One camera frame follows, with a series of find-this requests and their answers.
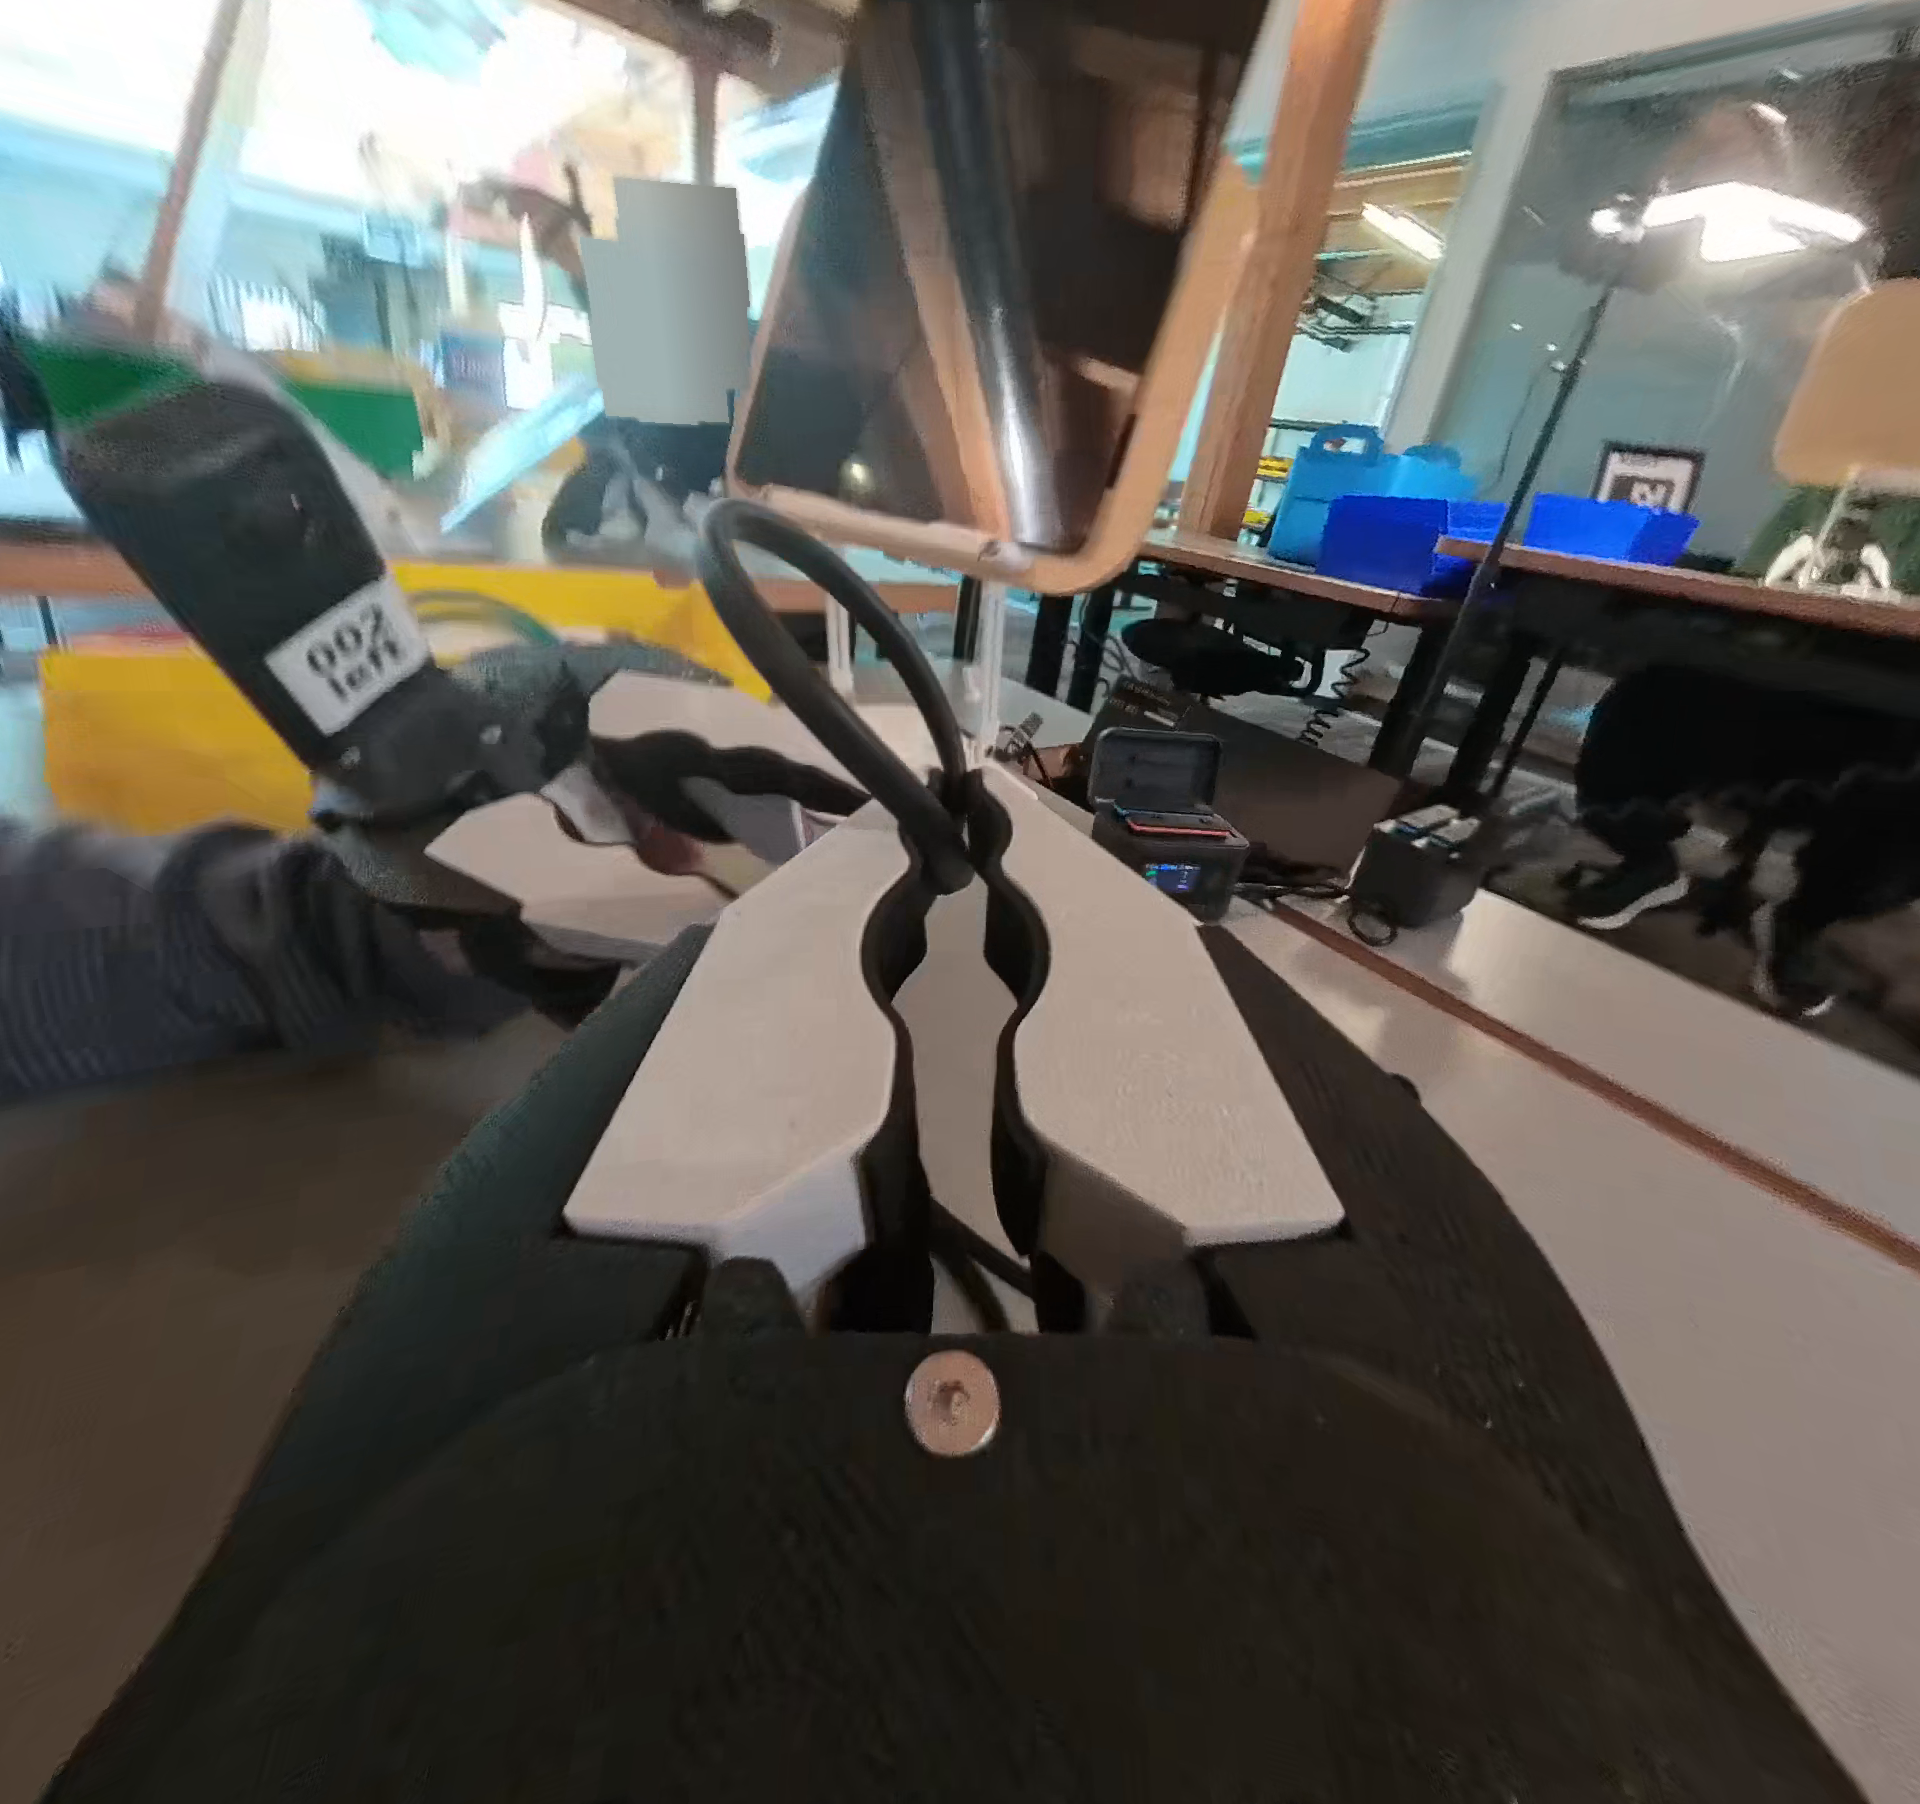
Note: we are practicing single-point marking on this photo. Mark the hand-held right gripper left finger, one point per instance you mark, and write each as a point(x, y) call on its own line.
point(737, 1083)

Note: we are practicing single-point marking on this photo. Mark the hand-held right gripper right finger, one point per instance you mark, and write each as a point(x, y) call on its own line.
point(1170, 1083)

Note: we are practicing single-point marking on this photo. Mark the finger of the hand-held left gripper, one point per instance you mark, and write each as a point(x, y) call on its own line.
point(524, 859)
point(705, 724)

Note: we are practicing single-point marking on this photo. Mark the yellow plastic bin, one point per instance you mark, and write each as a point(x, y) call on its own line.
point(150, 739)

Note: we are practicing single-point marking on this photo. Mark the person's left forearm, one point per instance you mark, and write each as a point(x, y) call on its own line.
point(150, 949)

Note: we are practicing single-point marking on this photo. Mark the green bin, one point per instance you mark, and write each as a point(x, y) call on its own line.
point(347, 409)

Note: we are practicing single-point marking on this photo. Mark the black charger case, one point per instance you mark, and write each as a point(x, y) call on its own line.
point(1162, 798)

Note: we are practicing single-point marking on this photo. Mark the small black battery charger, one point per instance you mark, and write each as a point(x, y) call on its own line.
point(1409, 868)

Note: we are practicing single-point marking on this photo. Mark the wooden edged table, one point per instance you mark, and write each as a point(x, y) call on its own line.
point(1650, 583)
point(1275, 574)

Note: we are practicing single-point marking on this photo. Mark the small blue bin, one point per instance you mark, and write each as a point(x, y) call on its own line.
point(1396, 536)
point(1605, 529)

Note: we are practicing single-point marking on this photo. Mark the blue caddy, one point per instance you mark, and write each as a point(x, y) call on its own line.
point(1320, 499)

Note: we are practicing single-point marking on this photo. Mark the framed tag sign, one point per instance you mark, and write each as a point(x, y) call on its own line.
point(1650, 476)

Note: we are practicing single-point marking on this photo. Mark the beige board on stand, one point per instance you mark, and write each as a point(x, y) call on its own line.
point(1860, 394)

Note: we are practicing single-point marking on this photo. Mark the light stand with lamp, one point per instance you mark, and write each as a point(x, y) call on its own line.
point(1725, 221)

